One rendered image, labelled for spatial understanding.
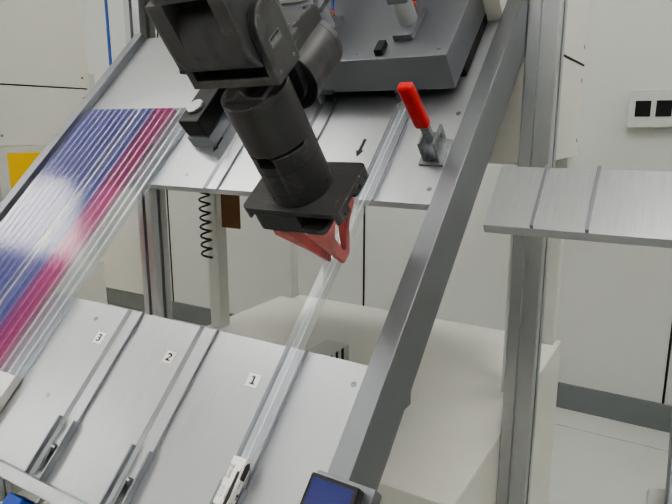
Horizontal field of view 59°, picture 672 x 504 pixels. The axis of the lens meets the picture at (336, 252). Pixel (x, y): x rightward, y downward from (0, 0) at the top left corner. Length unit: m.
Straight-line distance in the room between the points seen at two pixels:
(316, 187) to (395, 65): 0.25
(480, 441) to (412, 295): 0.41
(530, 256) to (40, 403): 0.62
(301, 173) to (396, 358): 0.18
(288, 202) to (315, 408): 0.18
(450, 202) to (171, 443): 0.35
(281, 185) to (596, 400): 2.07
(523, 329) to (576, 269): 1.47
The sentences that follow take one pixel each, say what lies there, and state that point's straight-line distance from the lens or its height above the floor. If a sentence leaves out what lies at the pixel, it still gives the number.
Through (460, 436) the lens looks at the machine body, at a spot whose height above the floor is 0.62.
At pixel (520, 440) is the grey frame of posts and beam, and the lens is 0.93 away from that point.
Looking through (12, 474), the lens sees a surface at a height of 0.73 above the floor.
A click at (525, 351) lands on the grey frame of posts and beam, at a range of 0.87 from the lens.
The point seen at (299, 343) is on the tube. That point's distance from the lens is 0.55.
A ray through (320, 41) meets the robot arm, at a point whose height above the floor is 1.13.
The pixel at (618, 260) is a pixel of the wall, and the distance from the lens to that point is 2.30.
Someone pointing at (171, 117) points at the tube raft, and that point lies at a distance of 0.92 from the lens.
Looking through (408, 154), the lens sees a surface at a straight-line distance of 0.67.
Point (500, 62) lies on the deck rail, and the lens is 0.73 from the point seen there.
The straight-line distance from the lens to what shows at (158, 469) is 0.59.
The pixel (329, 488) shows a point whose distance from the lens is 0.45.
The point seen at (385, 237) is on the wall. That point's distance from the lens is 2.55.
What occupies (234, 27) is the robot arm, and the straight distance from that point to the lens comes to 0.42.
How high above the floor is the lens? 1.06
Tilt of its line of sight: 12 degrees down
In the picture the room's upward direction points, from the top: straight up
